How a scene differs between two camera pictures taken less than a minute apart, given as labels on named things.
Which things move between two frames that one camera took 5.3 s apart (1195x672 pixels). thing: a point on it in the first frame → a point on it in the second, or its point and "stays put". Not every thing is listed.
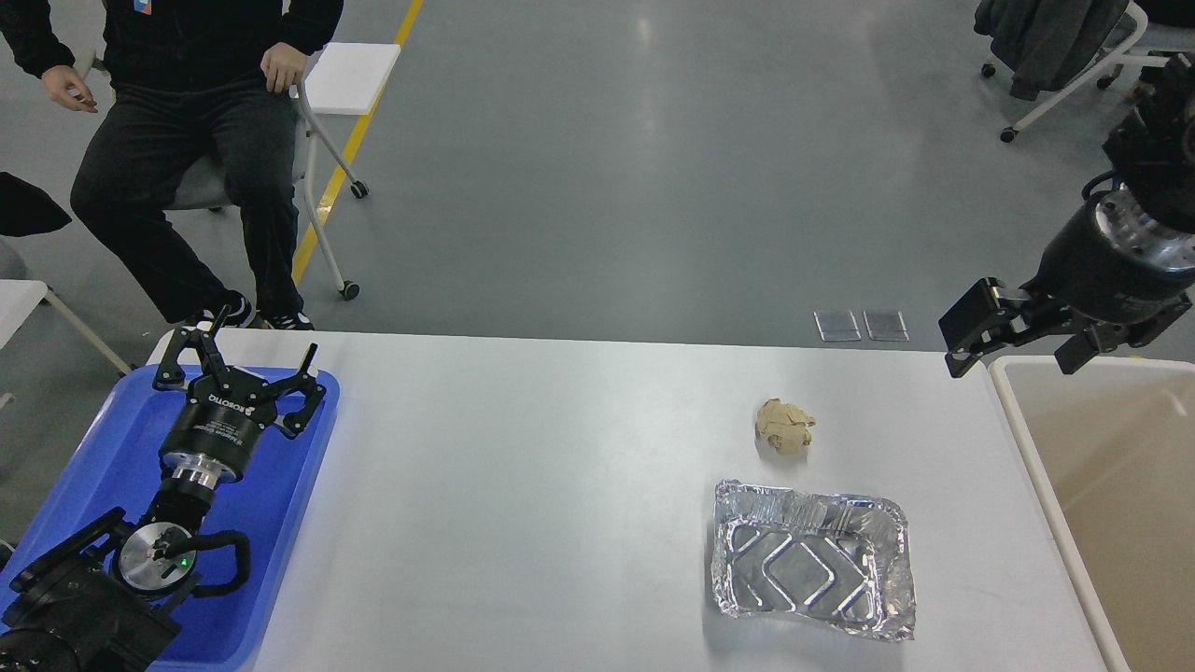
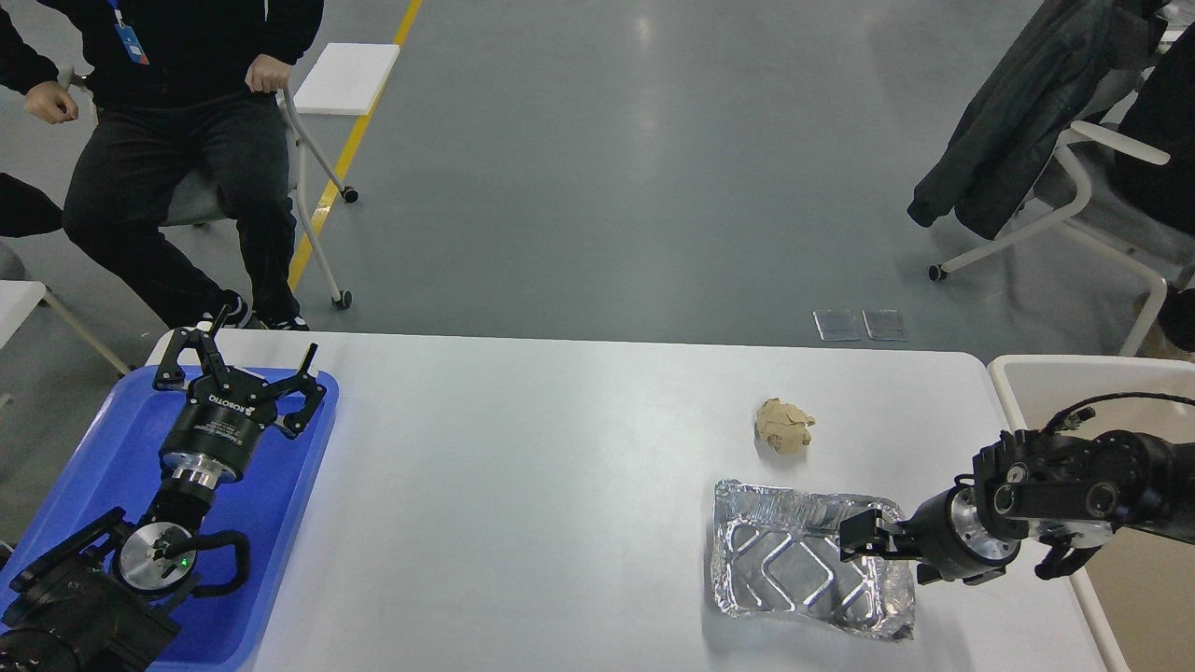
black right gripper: x=1113 y=260 → x=945 y=536
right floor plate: x=886 y=327 stays put
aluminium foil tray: x=835 y=559 stays put
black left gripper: x=217 y=426 stays put
